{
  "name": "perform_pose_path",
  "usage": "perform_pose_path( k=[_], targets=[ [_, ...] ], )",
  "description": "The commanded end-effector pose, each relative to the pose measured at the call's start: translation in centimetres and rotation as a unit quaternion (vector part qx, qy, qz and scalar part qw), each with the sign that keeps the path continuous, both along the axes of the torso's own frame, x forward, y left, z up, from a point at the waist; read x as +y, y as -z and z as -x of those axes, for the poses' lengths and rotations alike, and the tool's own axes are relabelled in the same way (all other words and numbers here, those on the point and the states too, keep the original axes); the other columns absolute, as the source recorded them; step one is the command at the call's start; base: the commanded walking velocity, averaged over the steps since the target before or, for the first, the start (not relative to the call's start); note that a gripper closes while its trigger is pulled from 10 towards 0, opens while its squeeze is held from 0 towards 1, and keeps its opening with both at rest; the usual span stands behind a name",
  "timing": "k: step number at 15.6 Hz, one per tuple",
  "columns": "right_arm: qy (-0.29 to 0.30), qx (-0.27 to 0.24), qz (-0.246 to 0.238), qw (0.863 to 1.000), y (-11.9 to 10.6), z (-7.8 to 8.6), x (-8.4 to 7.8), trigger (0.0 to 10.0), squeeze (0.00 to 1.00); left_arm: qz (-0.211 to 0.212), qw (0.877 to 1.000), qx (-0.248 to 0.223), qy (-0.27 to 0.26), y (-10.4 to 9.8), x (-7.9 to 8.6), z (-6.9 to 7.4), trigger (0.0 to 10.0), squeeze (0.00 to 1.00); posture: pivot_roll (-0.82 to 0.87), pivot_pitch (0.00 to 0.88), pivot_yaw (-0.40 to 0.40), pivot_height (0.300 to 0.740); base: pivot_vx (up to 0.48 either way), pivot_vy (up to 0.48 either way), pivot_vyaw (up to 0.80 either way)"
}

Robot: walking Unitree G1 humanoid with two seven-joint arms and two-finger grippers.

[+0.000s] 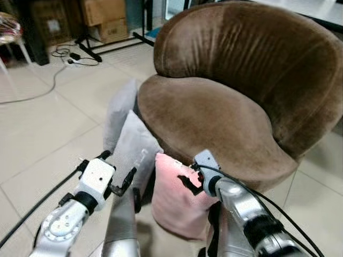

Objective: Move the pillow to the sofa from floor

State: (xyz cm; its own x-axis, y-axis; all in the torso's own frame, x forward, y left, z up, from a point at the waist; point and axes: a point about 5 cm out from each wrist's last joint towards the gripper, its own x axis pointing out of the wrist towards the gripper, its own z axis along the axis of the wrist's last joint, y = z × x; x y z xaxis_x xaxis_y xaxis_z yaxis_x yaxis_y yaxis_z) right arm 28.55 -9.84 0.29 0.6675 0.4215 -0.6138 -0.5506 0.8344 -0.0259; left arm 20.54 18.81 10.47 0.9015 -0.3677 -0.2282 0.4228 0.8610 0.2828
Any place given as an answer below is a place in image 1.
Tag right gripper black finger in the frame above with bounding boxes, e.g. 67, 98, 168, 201
178, 174, 198, 195

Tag pink pillow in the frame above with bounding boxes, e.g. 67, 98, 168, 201
151, 153, 216, 241

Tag large grey pillow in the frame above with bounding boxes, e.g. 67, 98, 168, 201
109, 110, 163, 189

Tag small grey pillow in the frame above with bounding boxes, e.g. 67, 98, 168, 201
102, 79, 139, 154

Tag brown velvet round sofa chair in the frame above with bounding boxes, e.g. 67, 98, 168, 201
137, 0, 343, 193

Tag black metal floor stand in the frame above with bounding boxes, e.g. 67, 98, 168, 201
74, 0, 157, 63

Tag silver left robot leg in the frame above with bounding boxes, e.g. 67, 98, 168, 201
101, 186, 141, 257

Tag silver robot leg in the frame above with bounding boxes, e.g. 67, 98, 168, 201
206, 202, 239, 257
101, 186, 141, 257

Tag silver right robot leg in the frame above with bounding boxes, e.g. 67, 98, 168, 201
206, 202, 239, 257

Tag black power strip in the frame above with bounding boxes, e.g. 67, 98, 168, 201
51, 47, 101, 66

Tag low brown cardboard box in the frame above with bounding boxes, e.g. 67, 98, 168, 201
88, 18, 131, 45

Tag plain brown cardboard box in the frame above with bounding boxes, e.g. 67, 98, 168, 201
80, 0, 127, 27

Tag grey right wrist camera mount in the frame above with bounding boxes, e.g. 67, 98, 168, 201
192, 149, 221, 181

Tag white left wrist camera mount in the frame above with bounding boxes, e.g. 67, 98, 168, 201
76, 157, 116, 198

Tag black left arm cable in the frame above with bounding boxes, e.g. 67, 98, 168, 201
0, 160, 90, 248

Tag grey floor cable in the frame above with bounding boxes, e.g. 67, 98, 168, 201
0, 63, 69, 105

